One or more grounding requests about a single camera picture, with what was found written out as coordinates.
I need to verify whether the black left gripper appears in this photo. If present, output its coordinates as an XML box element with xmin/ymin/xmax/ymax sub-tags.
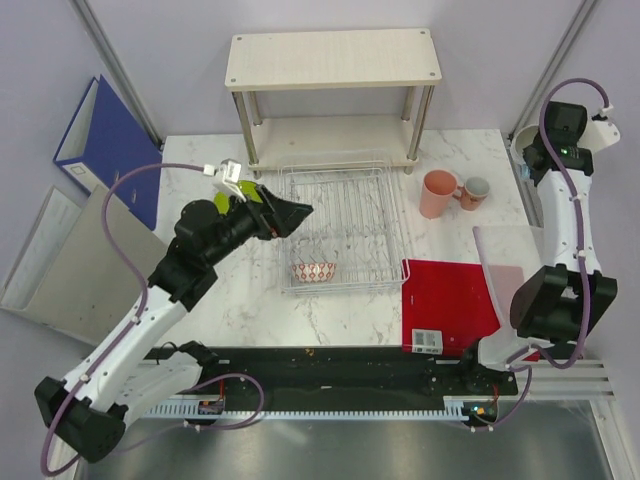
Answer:
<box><xmin>206</xmin><ymin>184</ymin><xmax>313</xmax><ymax>266</ymax></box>

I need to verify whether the red patterned bowl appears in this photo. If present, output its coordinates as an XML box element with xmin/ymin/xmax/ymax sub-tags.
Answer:
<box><xmin>291</xmin><ymin>262</ymin><xmax>336</xmax><ymax>284</ymax></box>

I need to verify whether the green plastic plate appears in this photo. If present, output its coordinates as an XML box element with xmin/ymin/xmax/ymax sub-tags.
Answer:
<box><xmin>212</xmin><ymin>178</ymin><xmax>264</xmax><ymax>214</ymax></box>

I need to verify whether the orange dotted mug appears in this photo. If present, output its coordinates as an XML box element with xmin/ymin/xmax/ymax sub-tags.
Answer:
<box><xmin>459</xmin><ymin>177</ymin><xmax>490</xmax><ymax>211</ymax></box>

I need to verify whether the pink plastic tumbler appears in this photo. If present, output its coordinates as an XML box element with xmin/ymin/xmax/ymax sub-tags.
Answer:
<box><xmin>419</xmin><ymin>169</ymin><xmax>462</xmax><ymax>219</ymax></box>

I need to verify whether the blue ceramic mug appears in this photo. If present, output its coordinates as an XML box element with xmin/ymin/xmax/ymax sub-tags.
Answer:
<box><xmin>509</xmin><ymin>124</ymin><xmax>544</xmax><ymax>186</ymax></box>

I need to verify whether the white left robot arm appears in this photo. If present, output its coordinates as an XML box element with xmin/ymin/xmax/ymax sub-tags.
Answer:
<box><xmin>34</xmin><ymin>184</ymin><xmax>314</xmax><ymax>463</ymax></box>

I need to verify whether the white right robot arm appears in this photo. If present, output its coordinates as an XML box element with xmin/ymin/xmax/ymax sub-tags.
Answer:
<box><xmin>457</xmin><ymin>101</ymin><xmax>619</xmax><ymax>394</ymax></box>

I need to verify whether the clear plastic sheet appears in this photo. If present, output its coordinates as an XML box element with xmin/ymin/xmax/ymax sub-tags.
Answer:
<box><xmin>473</xmin><ymin>225</ymin><xmax>544</xmax><ymax>327</ymax></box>

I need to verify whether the light wooden two-tier shelf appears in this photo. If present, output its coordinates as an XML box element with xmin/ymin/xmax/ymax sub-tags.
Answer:
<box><xmin>225</xmin><ymin>27</ymin><xmax>442</xmax><ymax>175</ymax></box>

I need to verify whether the grey folder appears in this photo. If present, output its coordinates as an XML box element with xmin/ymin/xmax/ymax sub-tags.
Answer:
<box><xmin>1</xmin><ymin>186</ymin><xmax>166</xmax><ymax>345</ymax></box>

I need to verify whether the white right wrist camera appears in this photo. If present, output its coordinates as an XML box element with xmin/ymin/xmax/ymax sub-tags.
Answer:
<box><xmin>578</xmin><ymin>104</ymin><xmax>621</xmax><ymax>153</ymax></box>

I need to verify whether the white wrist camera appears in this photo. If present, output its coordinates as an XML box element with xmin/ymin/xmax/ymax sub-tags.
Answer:
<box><xmin>578</xmin><ymin>104</ymin><xmax>621</xmax><ymax>153</ymax></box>
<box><xmin>203</xmin><ymin>158</ymin><xmax>247</xmax><ymax>202</ymax></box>

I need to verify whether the white wire dish rack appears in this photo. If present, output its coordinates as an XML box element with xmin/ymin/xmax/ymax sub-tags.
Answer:
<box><xmin>277</xmin><ymin>149</ymin><xmax>409</xmax><ymax>295</ymax></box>

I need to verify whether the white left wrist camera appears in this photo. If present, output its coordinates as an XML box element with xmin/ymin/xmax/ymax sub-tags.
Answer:
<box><xmin>203</xmin><ymin>158</ymin><xmax>247</xmax><ymax>202</ymax></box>

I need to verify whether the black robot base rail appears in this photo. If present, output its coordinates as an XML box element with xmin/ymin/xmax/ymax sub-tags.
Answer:
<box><xmin>147</xmin><ymin>341</ymin><xmax>518</xmax><ymax>410</ymax></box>

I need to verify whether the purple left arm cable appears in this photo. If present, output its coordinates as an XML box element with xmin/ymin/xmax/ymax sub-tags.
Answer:
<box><xmin>39</xmin><ymin>162</ymin><xmax>209</xmax><ymax>476</ymax></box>

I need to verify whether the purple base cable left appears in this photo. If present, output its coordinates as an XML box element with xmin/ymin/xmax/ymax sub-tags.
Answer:
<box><xmin>119</xmin><ymin>372</ymin><xmax>266</xmax><ymax>451</ymax></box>

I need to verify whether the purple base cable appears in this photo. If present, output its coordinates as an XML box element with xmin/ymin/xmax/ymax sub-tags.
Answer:
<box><xmin>119</xmin><ymin>372</ymin><xmax>266</xmax><ymax>451</ymax></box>
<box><xmin>462</xmin><ymin>364</ymin><xmax>532</xmax><ymax>434</ymax></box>

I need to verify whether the blue ring binder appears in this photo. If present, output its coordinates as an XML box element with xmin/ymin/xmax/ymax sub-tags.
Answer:
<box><xmin>52</xmin><ymin>74</ymin><xmax>164</xmax><ymax>232</ymax></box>

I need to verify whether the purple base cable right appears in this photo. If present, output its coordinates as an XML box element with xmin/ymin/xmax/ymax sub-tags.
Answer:
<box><xmin>462</xmin><ymin>364</ymin><xmax>532</xmax><ymax>434</ymax></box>

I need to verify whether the white slotted cable duct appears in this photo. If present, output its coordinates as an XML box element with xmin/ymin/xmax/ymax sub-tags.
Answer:
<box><xmin>142</xmin><ymin>396</ymin><xmax>468</xmax><ymax>421</ymax></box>

